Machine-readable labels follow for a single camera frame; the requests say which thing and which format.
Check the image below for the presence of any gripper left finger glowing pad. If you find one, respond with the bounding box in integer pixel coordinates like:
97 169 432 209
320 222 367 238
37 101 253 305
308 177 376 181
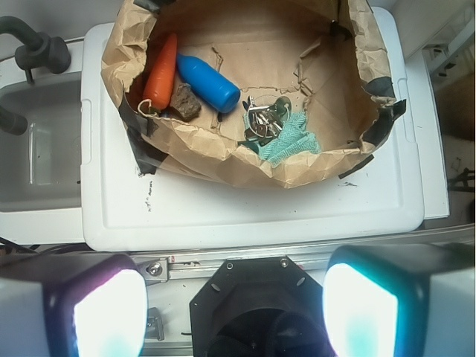
1 253 148 356

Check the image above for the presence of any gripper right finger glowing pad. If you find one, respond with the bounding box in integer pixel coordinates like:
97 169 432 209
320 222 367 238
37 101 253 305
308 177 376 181
322 243 475 356

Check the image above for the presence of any teal blue cloth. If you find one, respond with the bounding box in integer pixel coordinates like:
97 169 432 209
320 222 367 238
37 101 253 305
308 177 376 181
243 111 321 167

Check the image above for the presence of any white plastic bin lid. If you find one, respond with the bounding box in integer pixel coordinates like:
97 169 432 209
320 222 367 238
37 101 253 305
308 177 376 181
81 24 425 251

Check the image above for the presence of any grey toy sink basin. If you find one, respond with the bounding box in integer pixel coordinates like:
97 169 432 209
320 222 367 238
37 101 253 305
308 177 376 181
1 72 81 212

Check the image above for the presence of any bunch of metal keys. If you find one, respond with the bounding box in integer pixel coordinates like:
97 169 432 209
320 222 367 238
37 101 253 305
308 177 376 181
242 94 292 147

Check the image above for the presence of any brown rock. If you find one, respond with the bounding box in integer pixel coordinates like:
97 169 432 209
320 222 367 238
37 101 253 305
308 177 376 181
170 83 202 122

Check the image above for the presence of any orange toy carrot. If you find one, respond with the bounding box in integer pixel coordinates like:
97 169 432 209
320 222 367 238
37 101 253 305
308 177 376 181
143 33 178 110

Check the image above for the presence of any brown paper bag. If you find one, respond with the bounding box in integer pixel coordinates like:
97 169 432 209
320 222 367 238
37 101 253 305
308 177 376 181
101 1 406 189

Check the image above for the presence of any blue plastic bottle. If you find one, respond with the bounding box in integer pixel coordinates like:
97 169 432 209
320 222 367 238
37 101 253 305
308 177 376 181
176 54 240 114

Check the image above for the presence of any aluminium frame rail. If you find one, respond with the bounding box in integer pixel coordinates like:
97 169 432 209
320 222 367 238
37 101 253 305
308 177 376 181
129 226 476 286

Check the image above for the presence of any black octagonal mount plate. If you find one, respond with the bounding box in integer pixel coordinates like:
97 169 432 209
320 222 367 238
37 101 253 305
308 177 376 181
190 257 335 356

